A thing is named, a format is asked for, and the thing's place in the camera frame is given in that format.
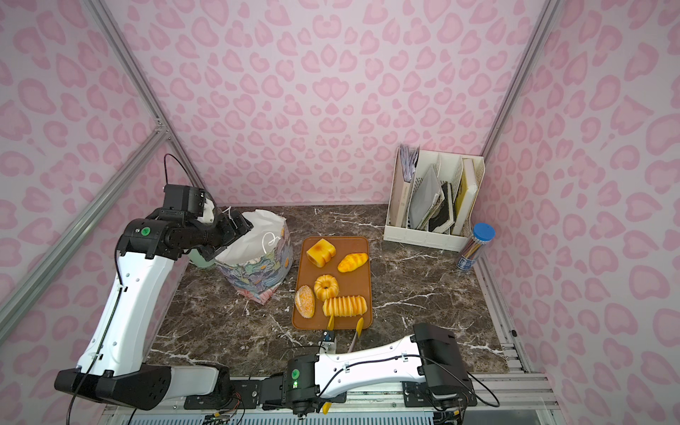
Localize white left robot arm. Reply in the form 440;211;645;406
54;208;253;411

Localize mint green cylindrical container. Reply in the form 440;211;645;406
189;250;215;268

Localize brown rectangular tray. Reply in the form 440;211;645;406
292;237;373;330

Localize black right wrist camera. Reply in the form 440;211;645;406
320;330;336;354

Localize white desk file organizer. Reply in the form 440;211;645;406
384;145;485;251

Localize colourful floral paper bag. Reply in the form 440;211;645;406
215;209;294;305

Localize blue lid pencil tube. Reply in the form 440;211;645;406
456;223;496;271

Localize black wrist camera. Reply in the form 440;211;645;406
320;330;336;354
162;184;205;217

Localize grey notebook in organizer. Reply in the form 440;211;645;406
409;166;444;230

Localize yellow book in organizer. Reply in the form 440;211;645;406
451;158;478;236

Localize yellow square toast bread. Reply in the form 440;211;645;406
306;238;336;268

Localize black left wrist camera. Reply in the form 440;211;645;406
162;184;205;217

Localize yellow striped oval bread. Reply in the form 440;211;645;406
338;253;369;274

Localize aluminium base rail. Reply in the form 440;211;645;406
100;371;564;425

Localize ring shaped bundt bread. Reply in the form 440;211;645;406
313;274;339;302

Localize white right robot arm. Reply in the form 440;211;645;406
259;323;476;417

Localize sesame round bun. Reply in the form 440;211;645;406
294;285;316;319

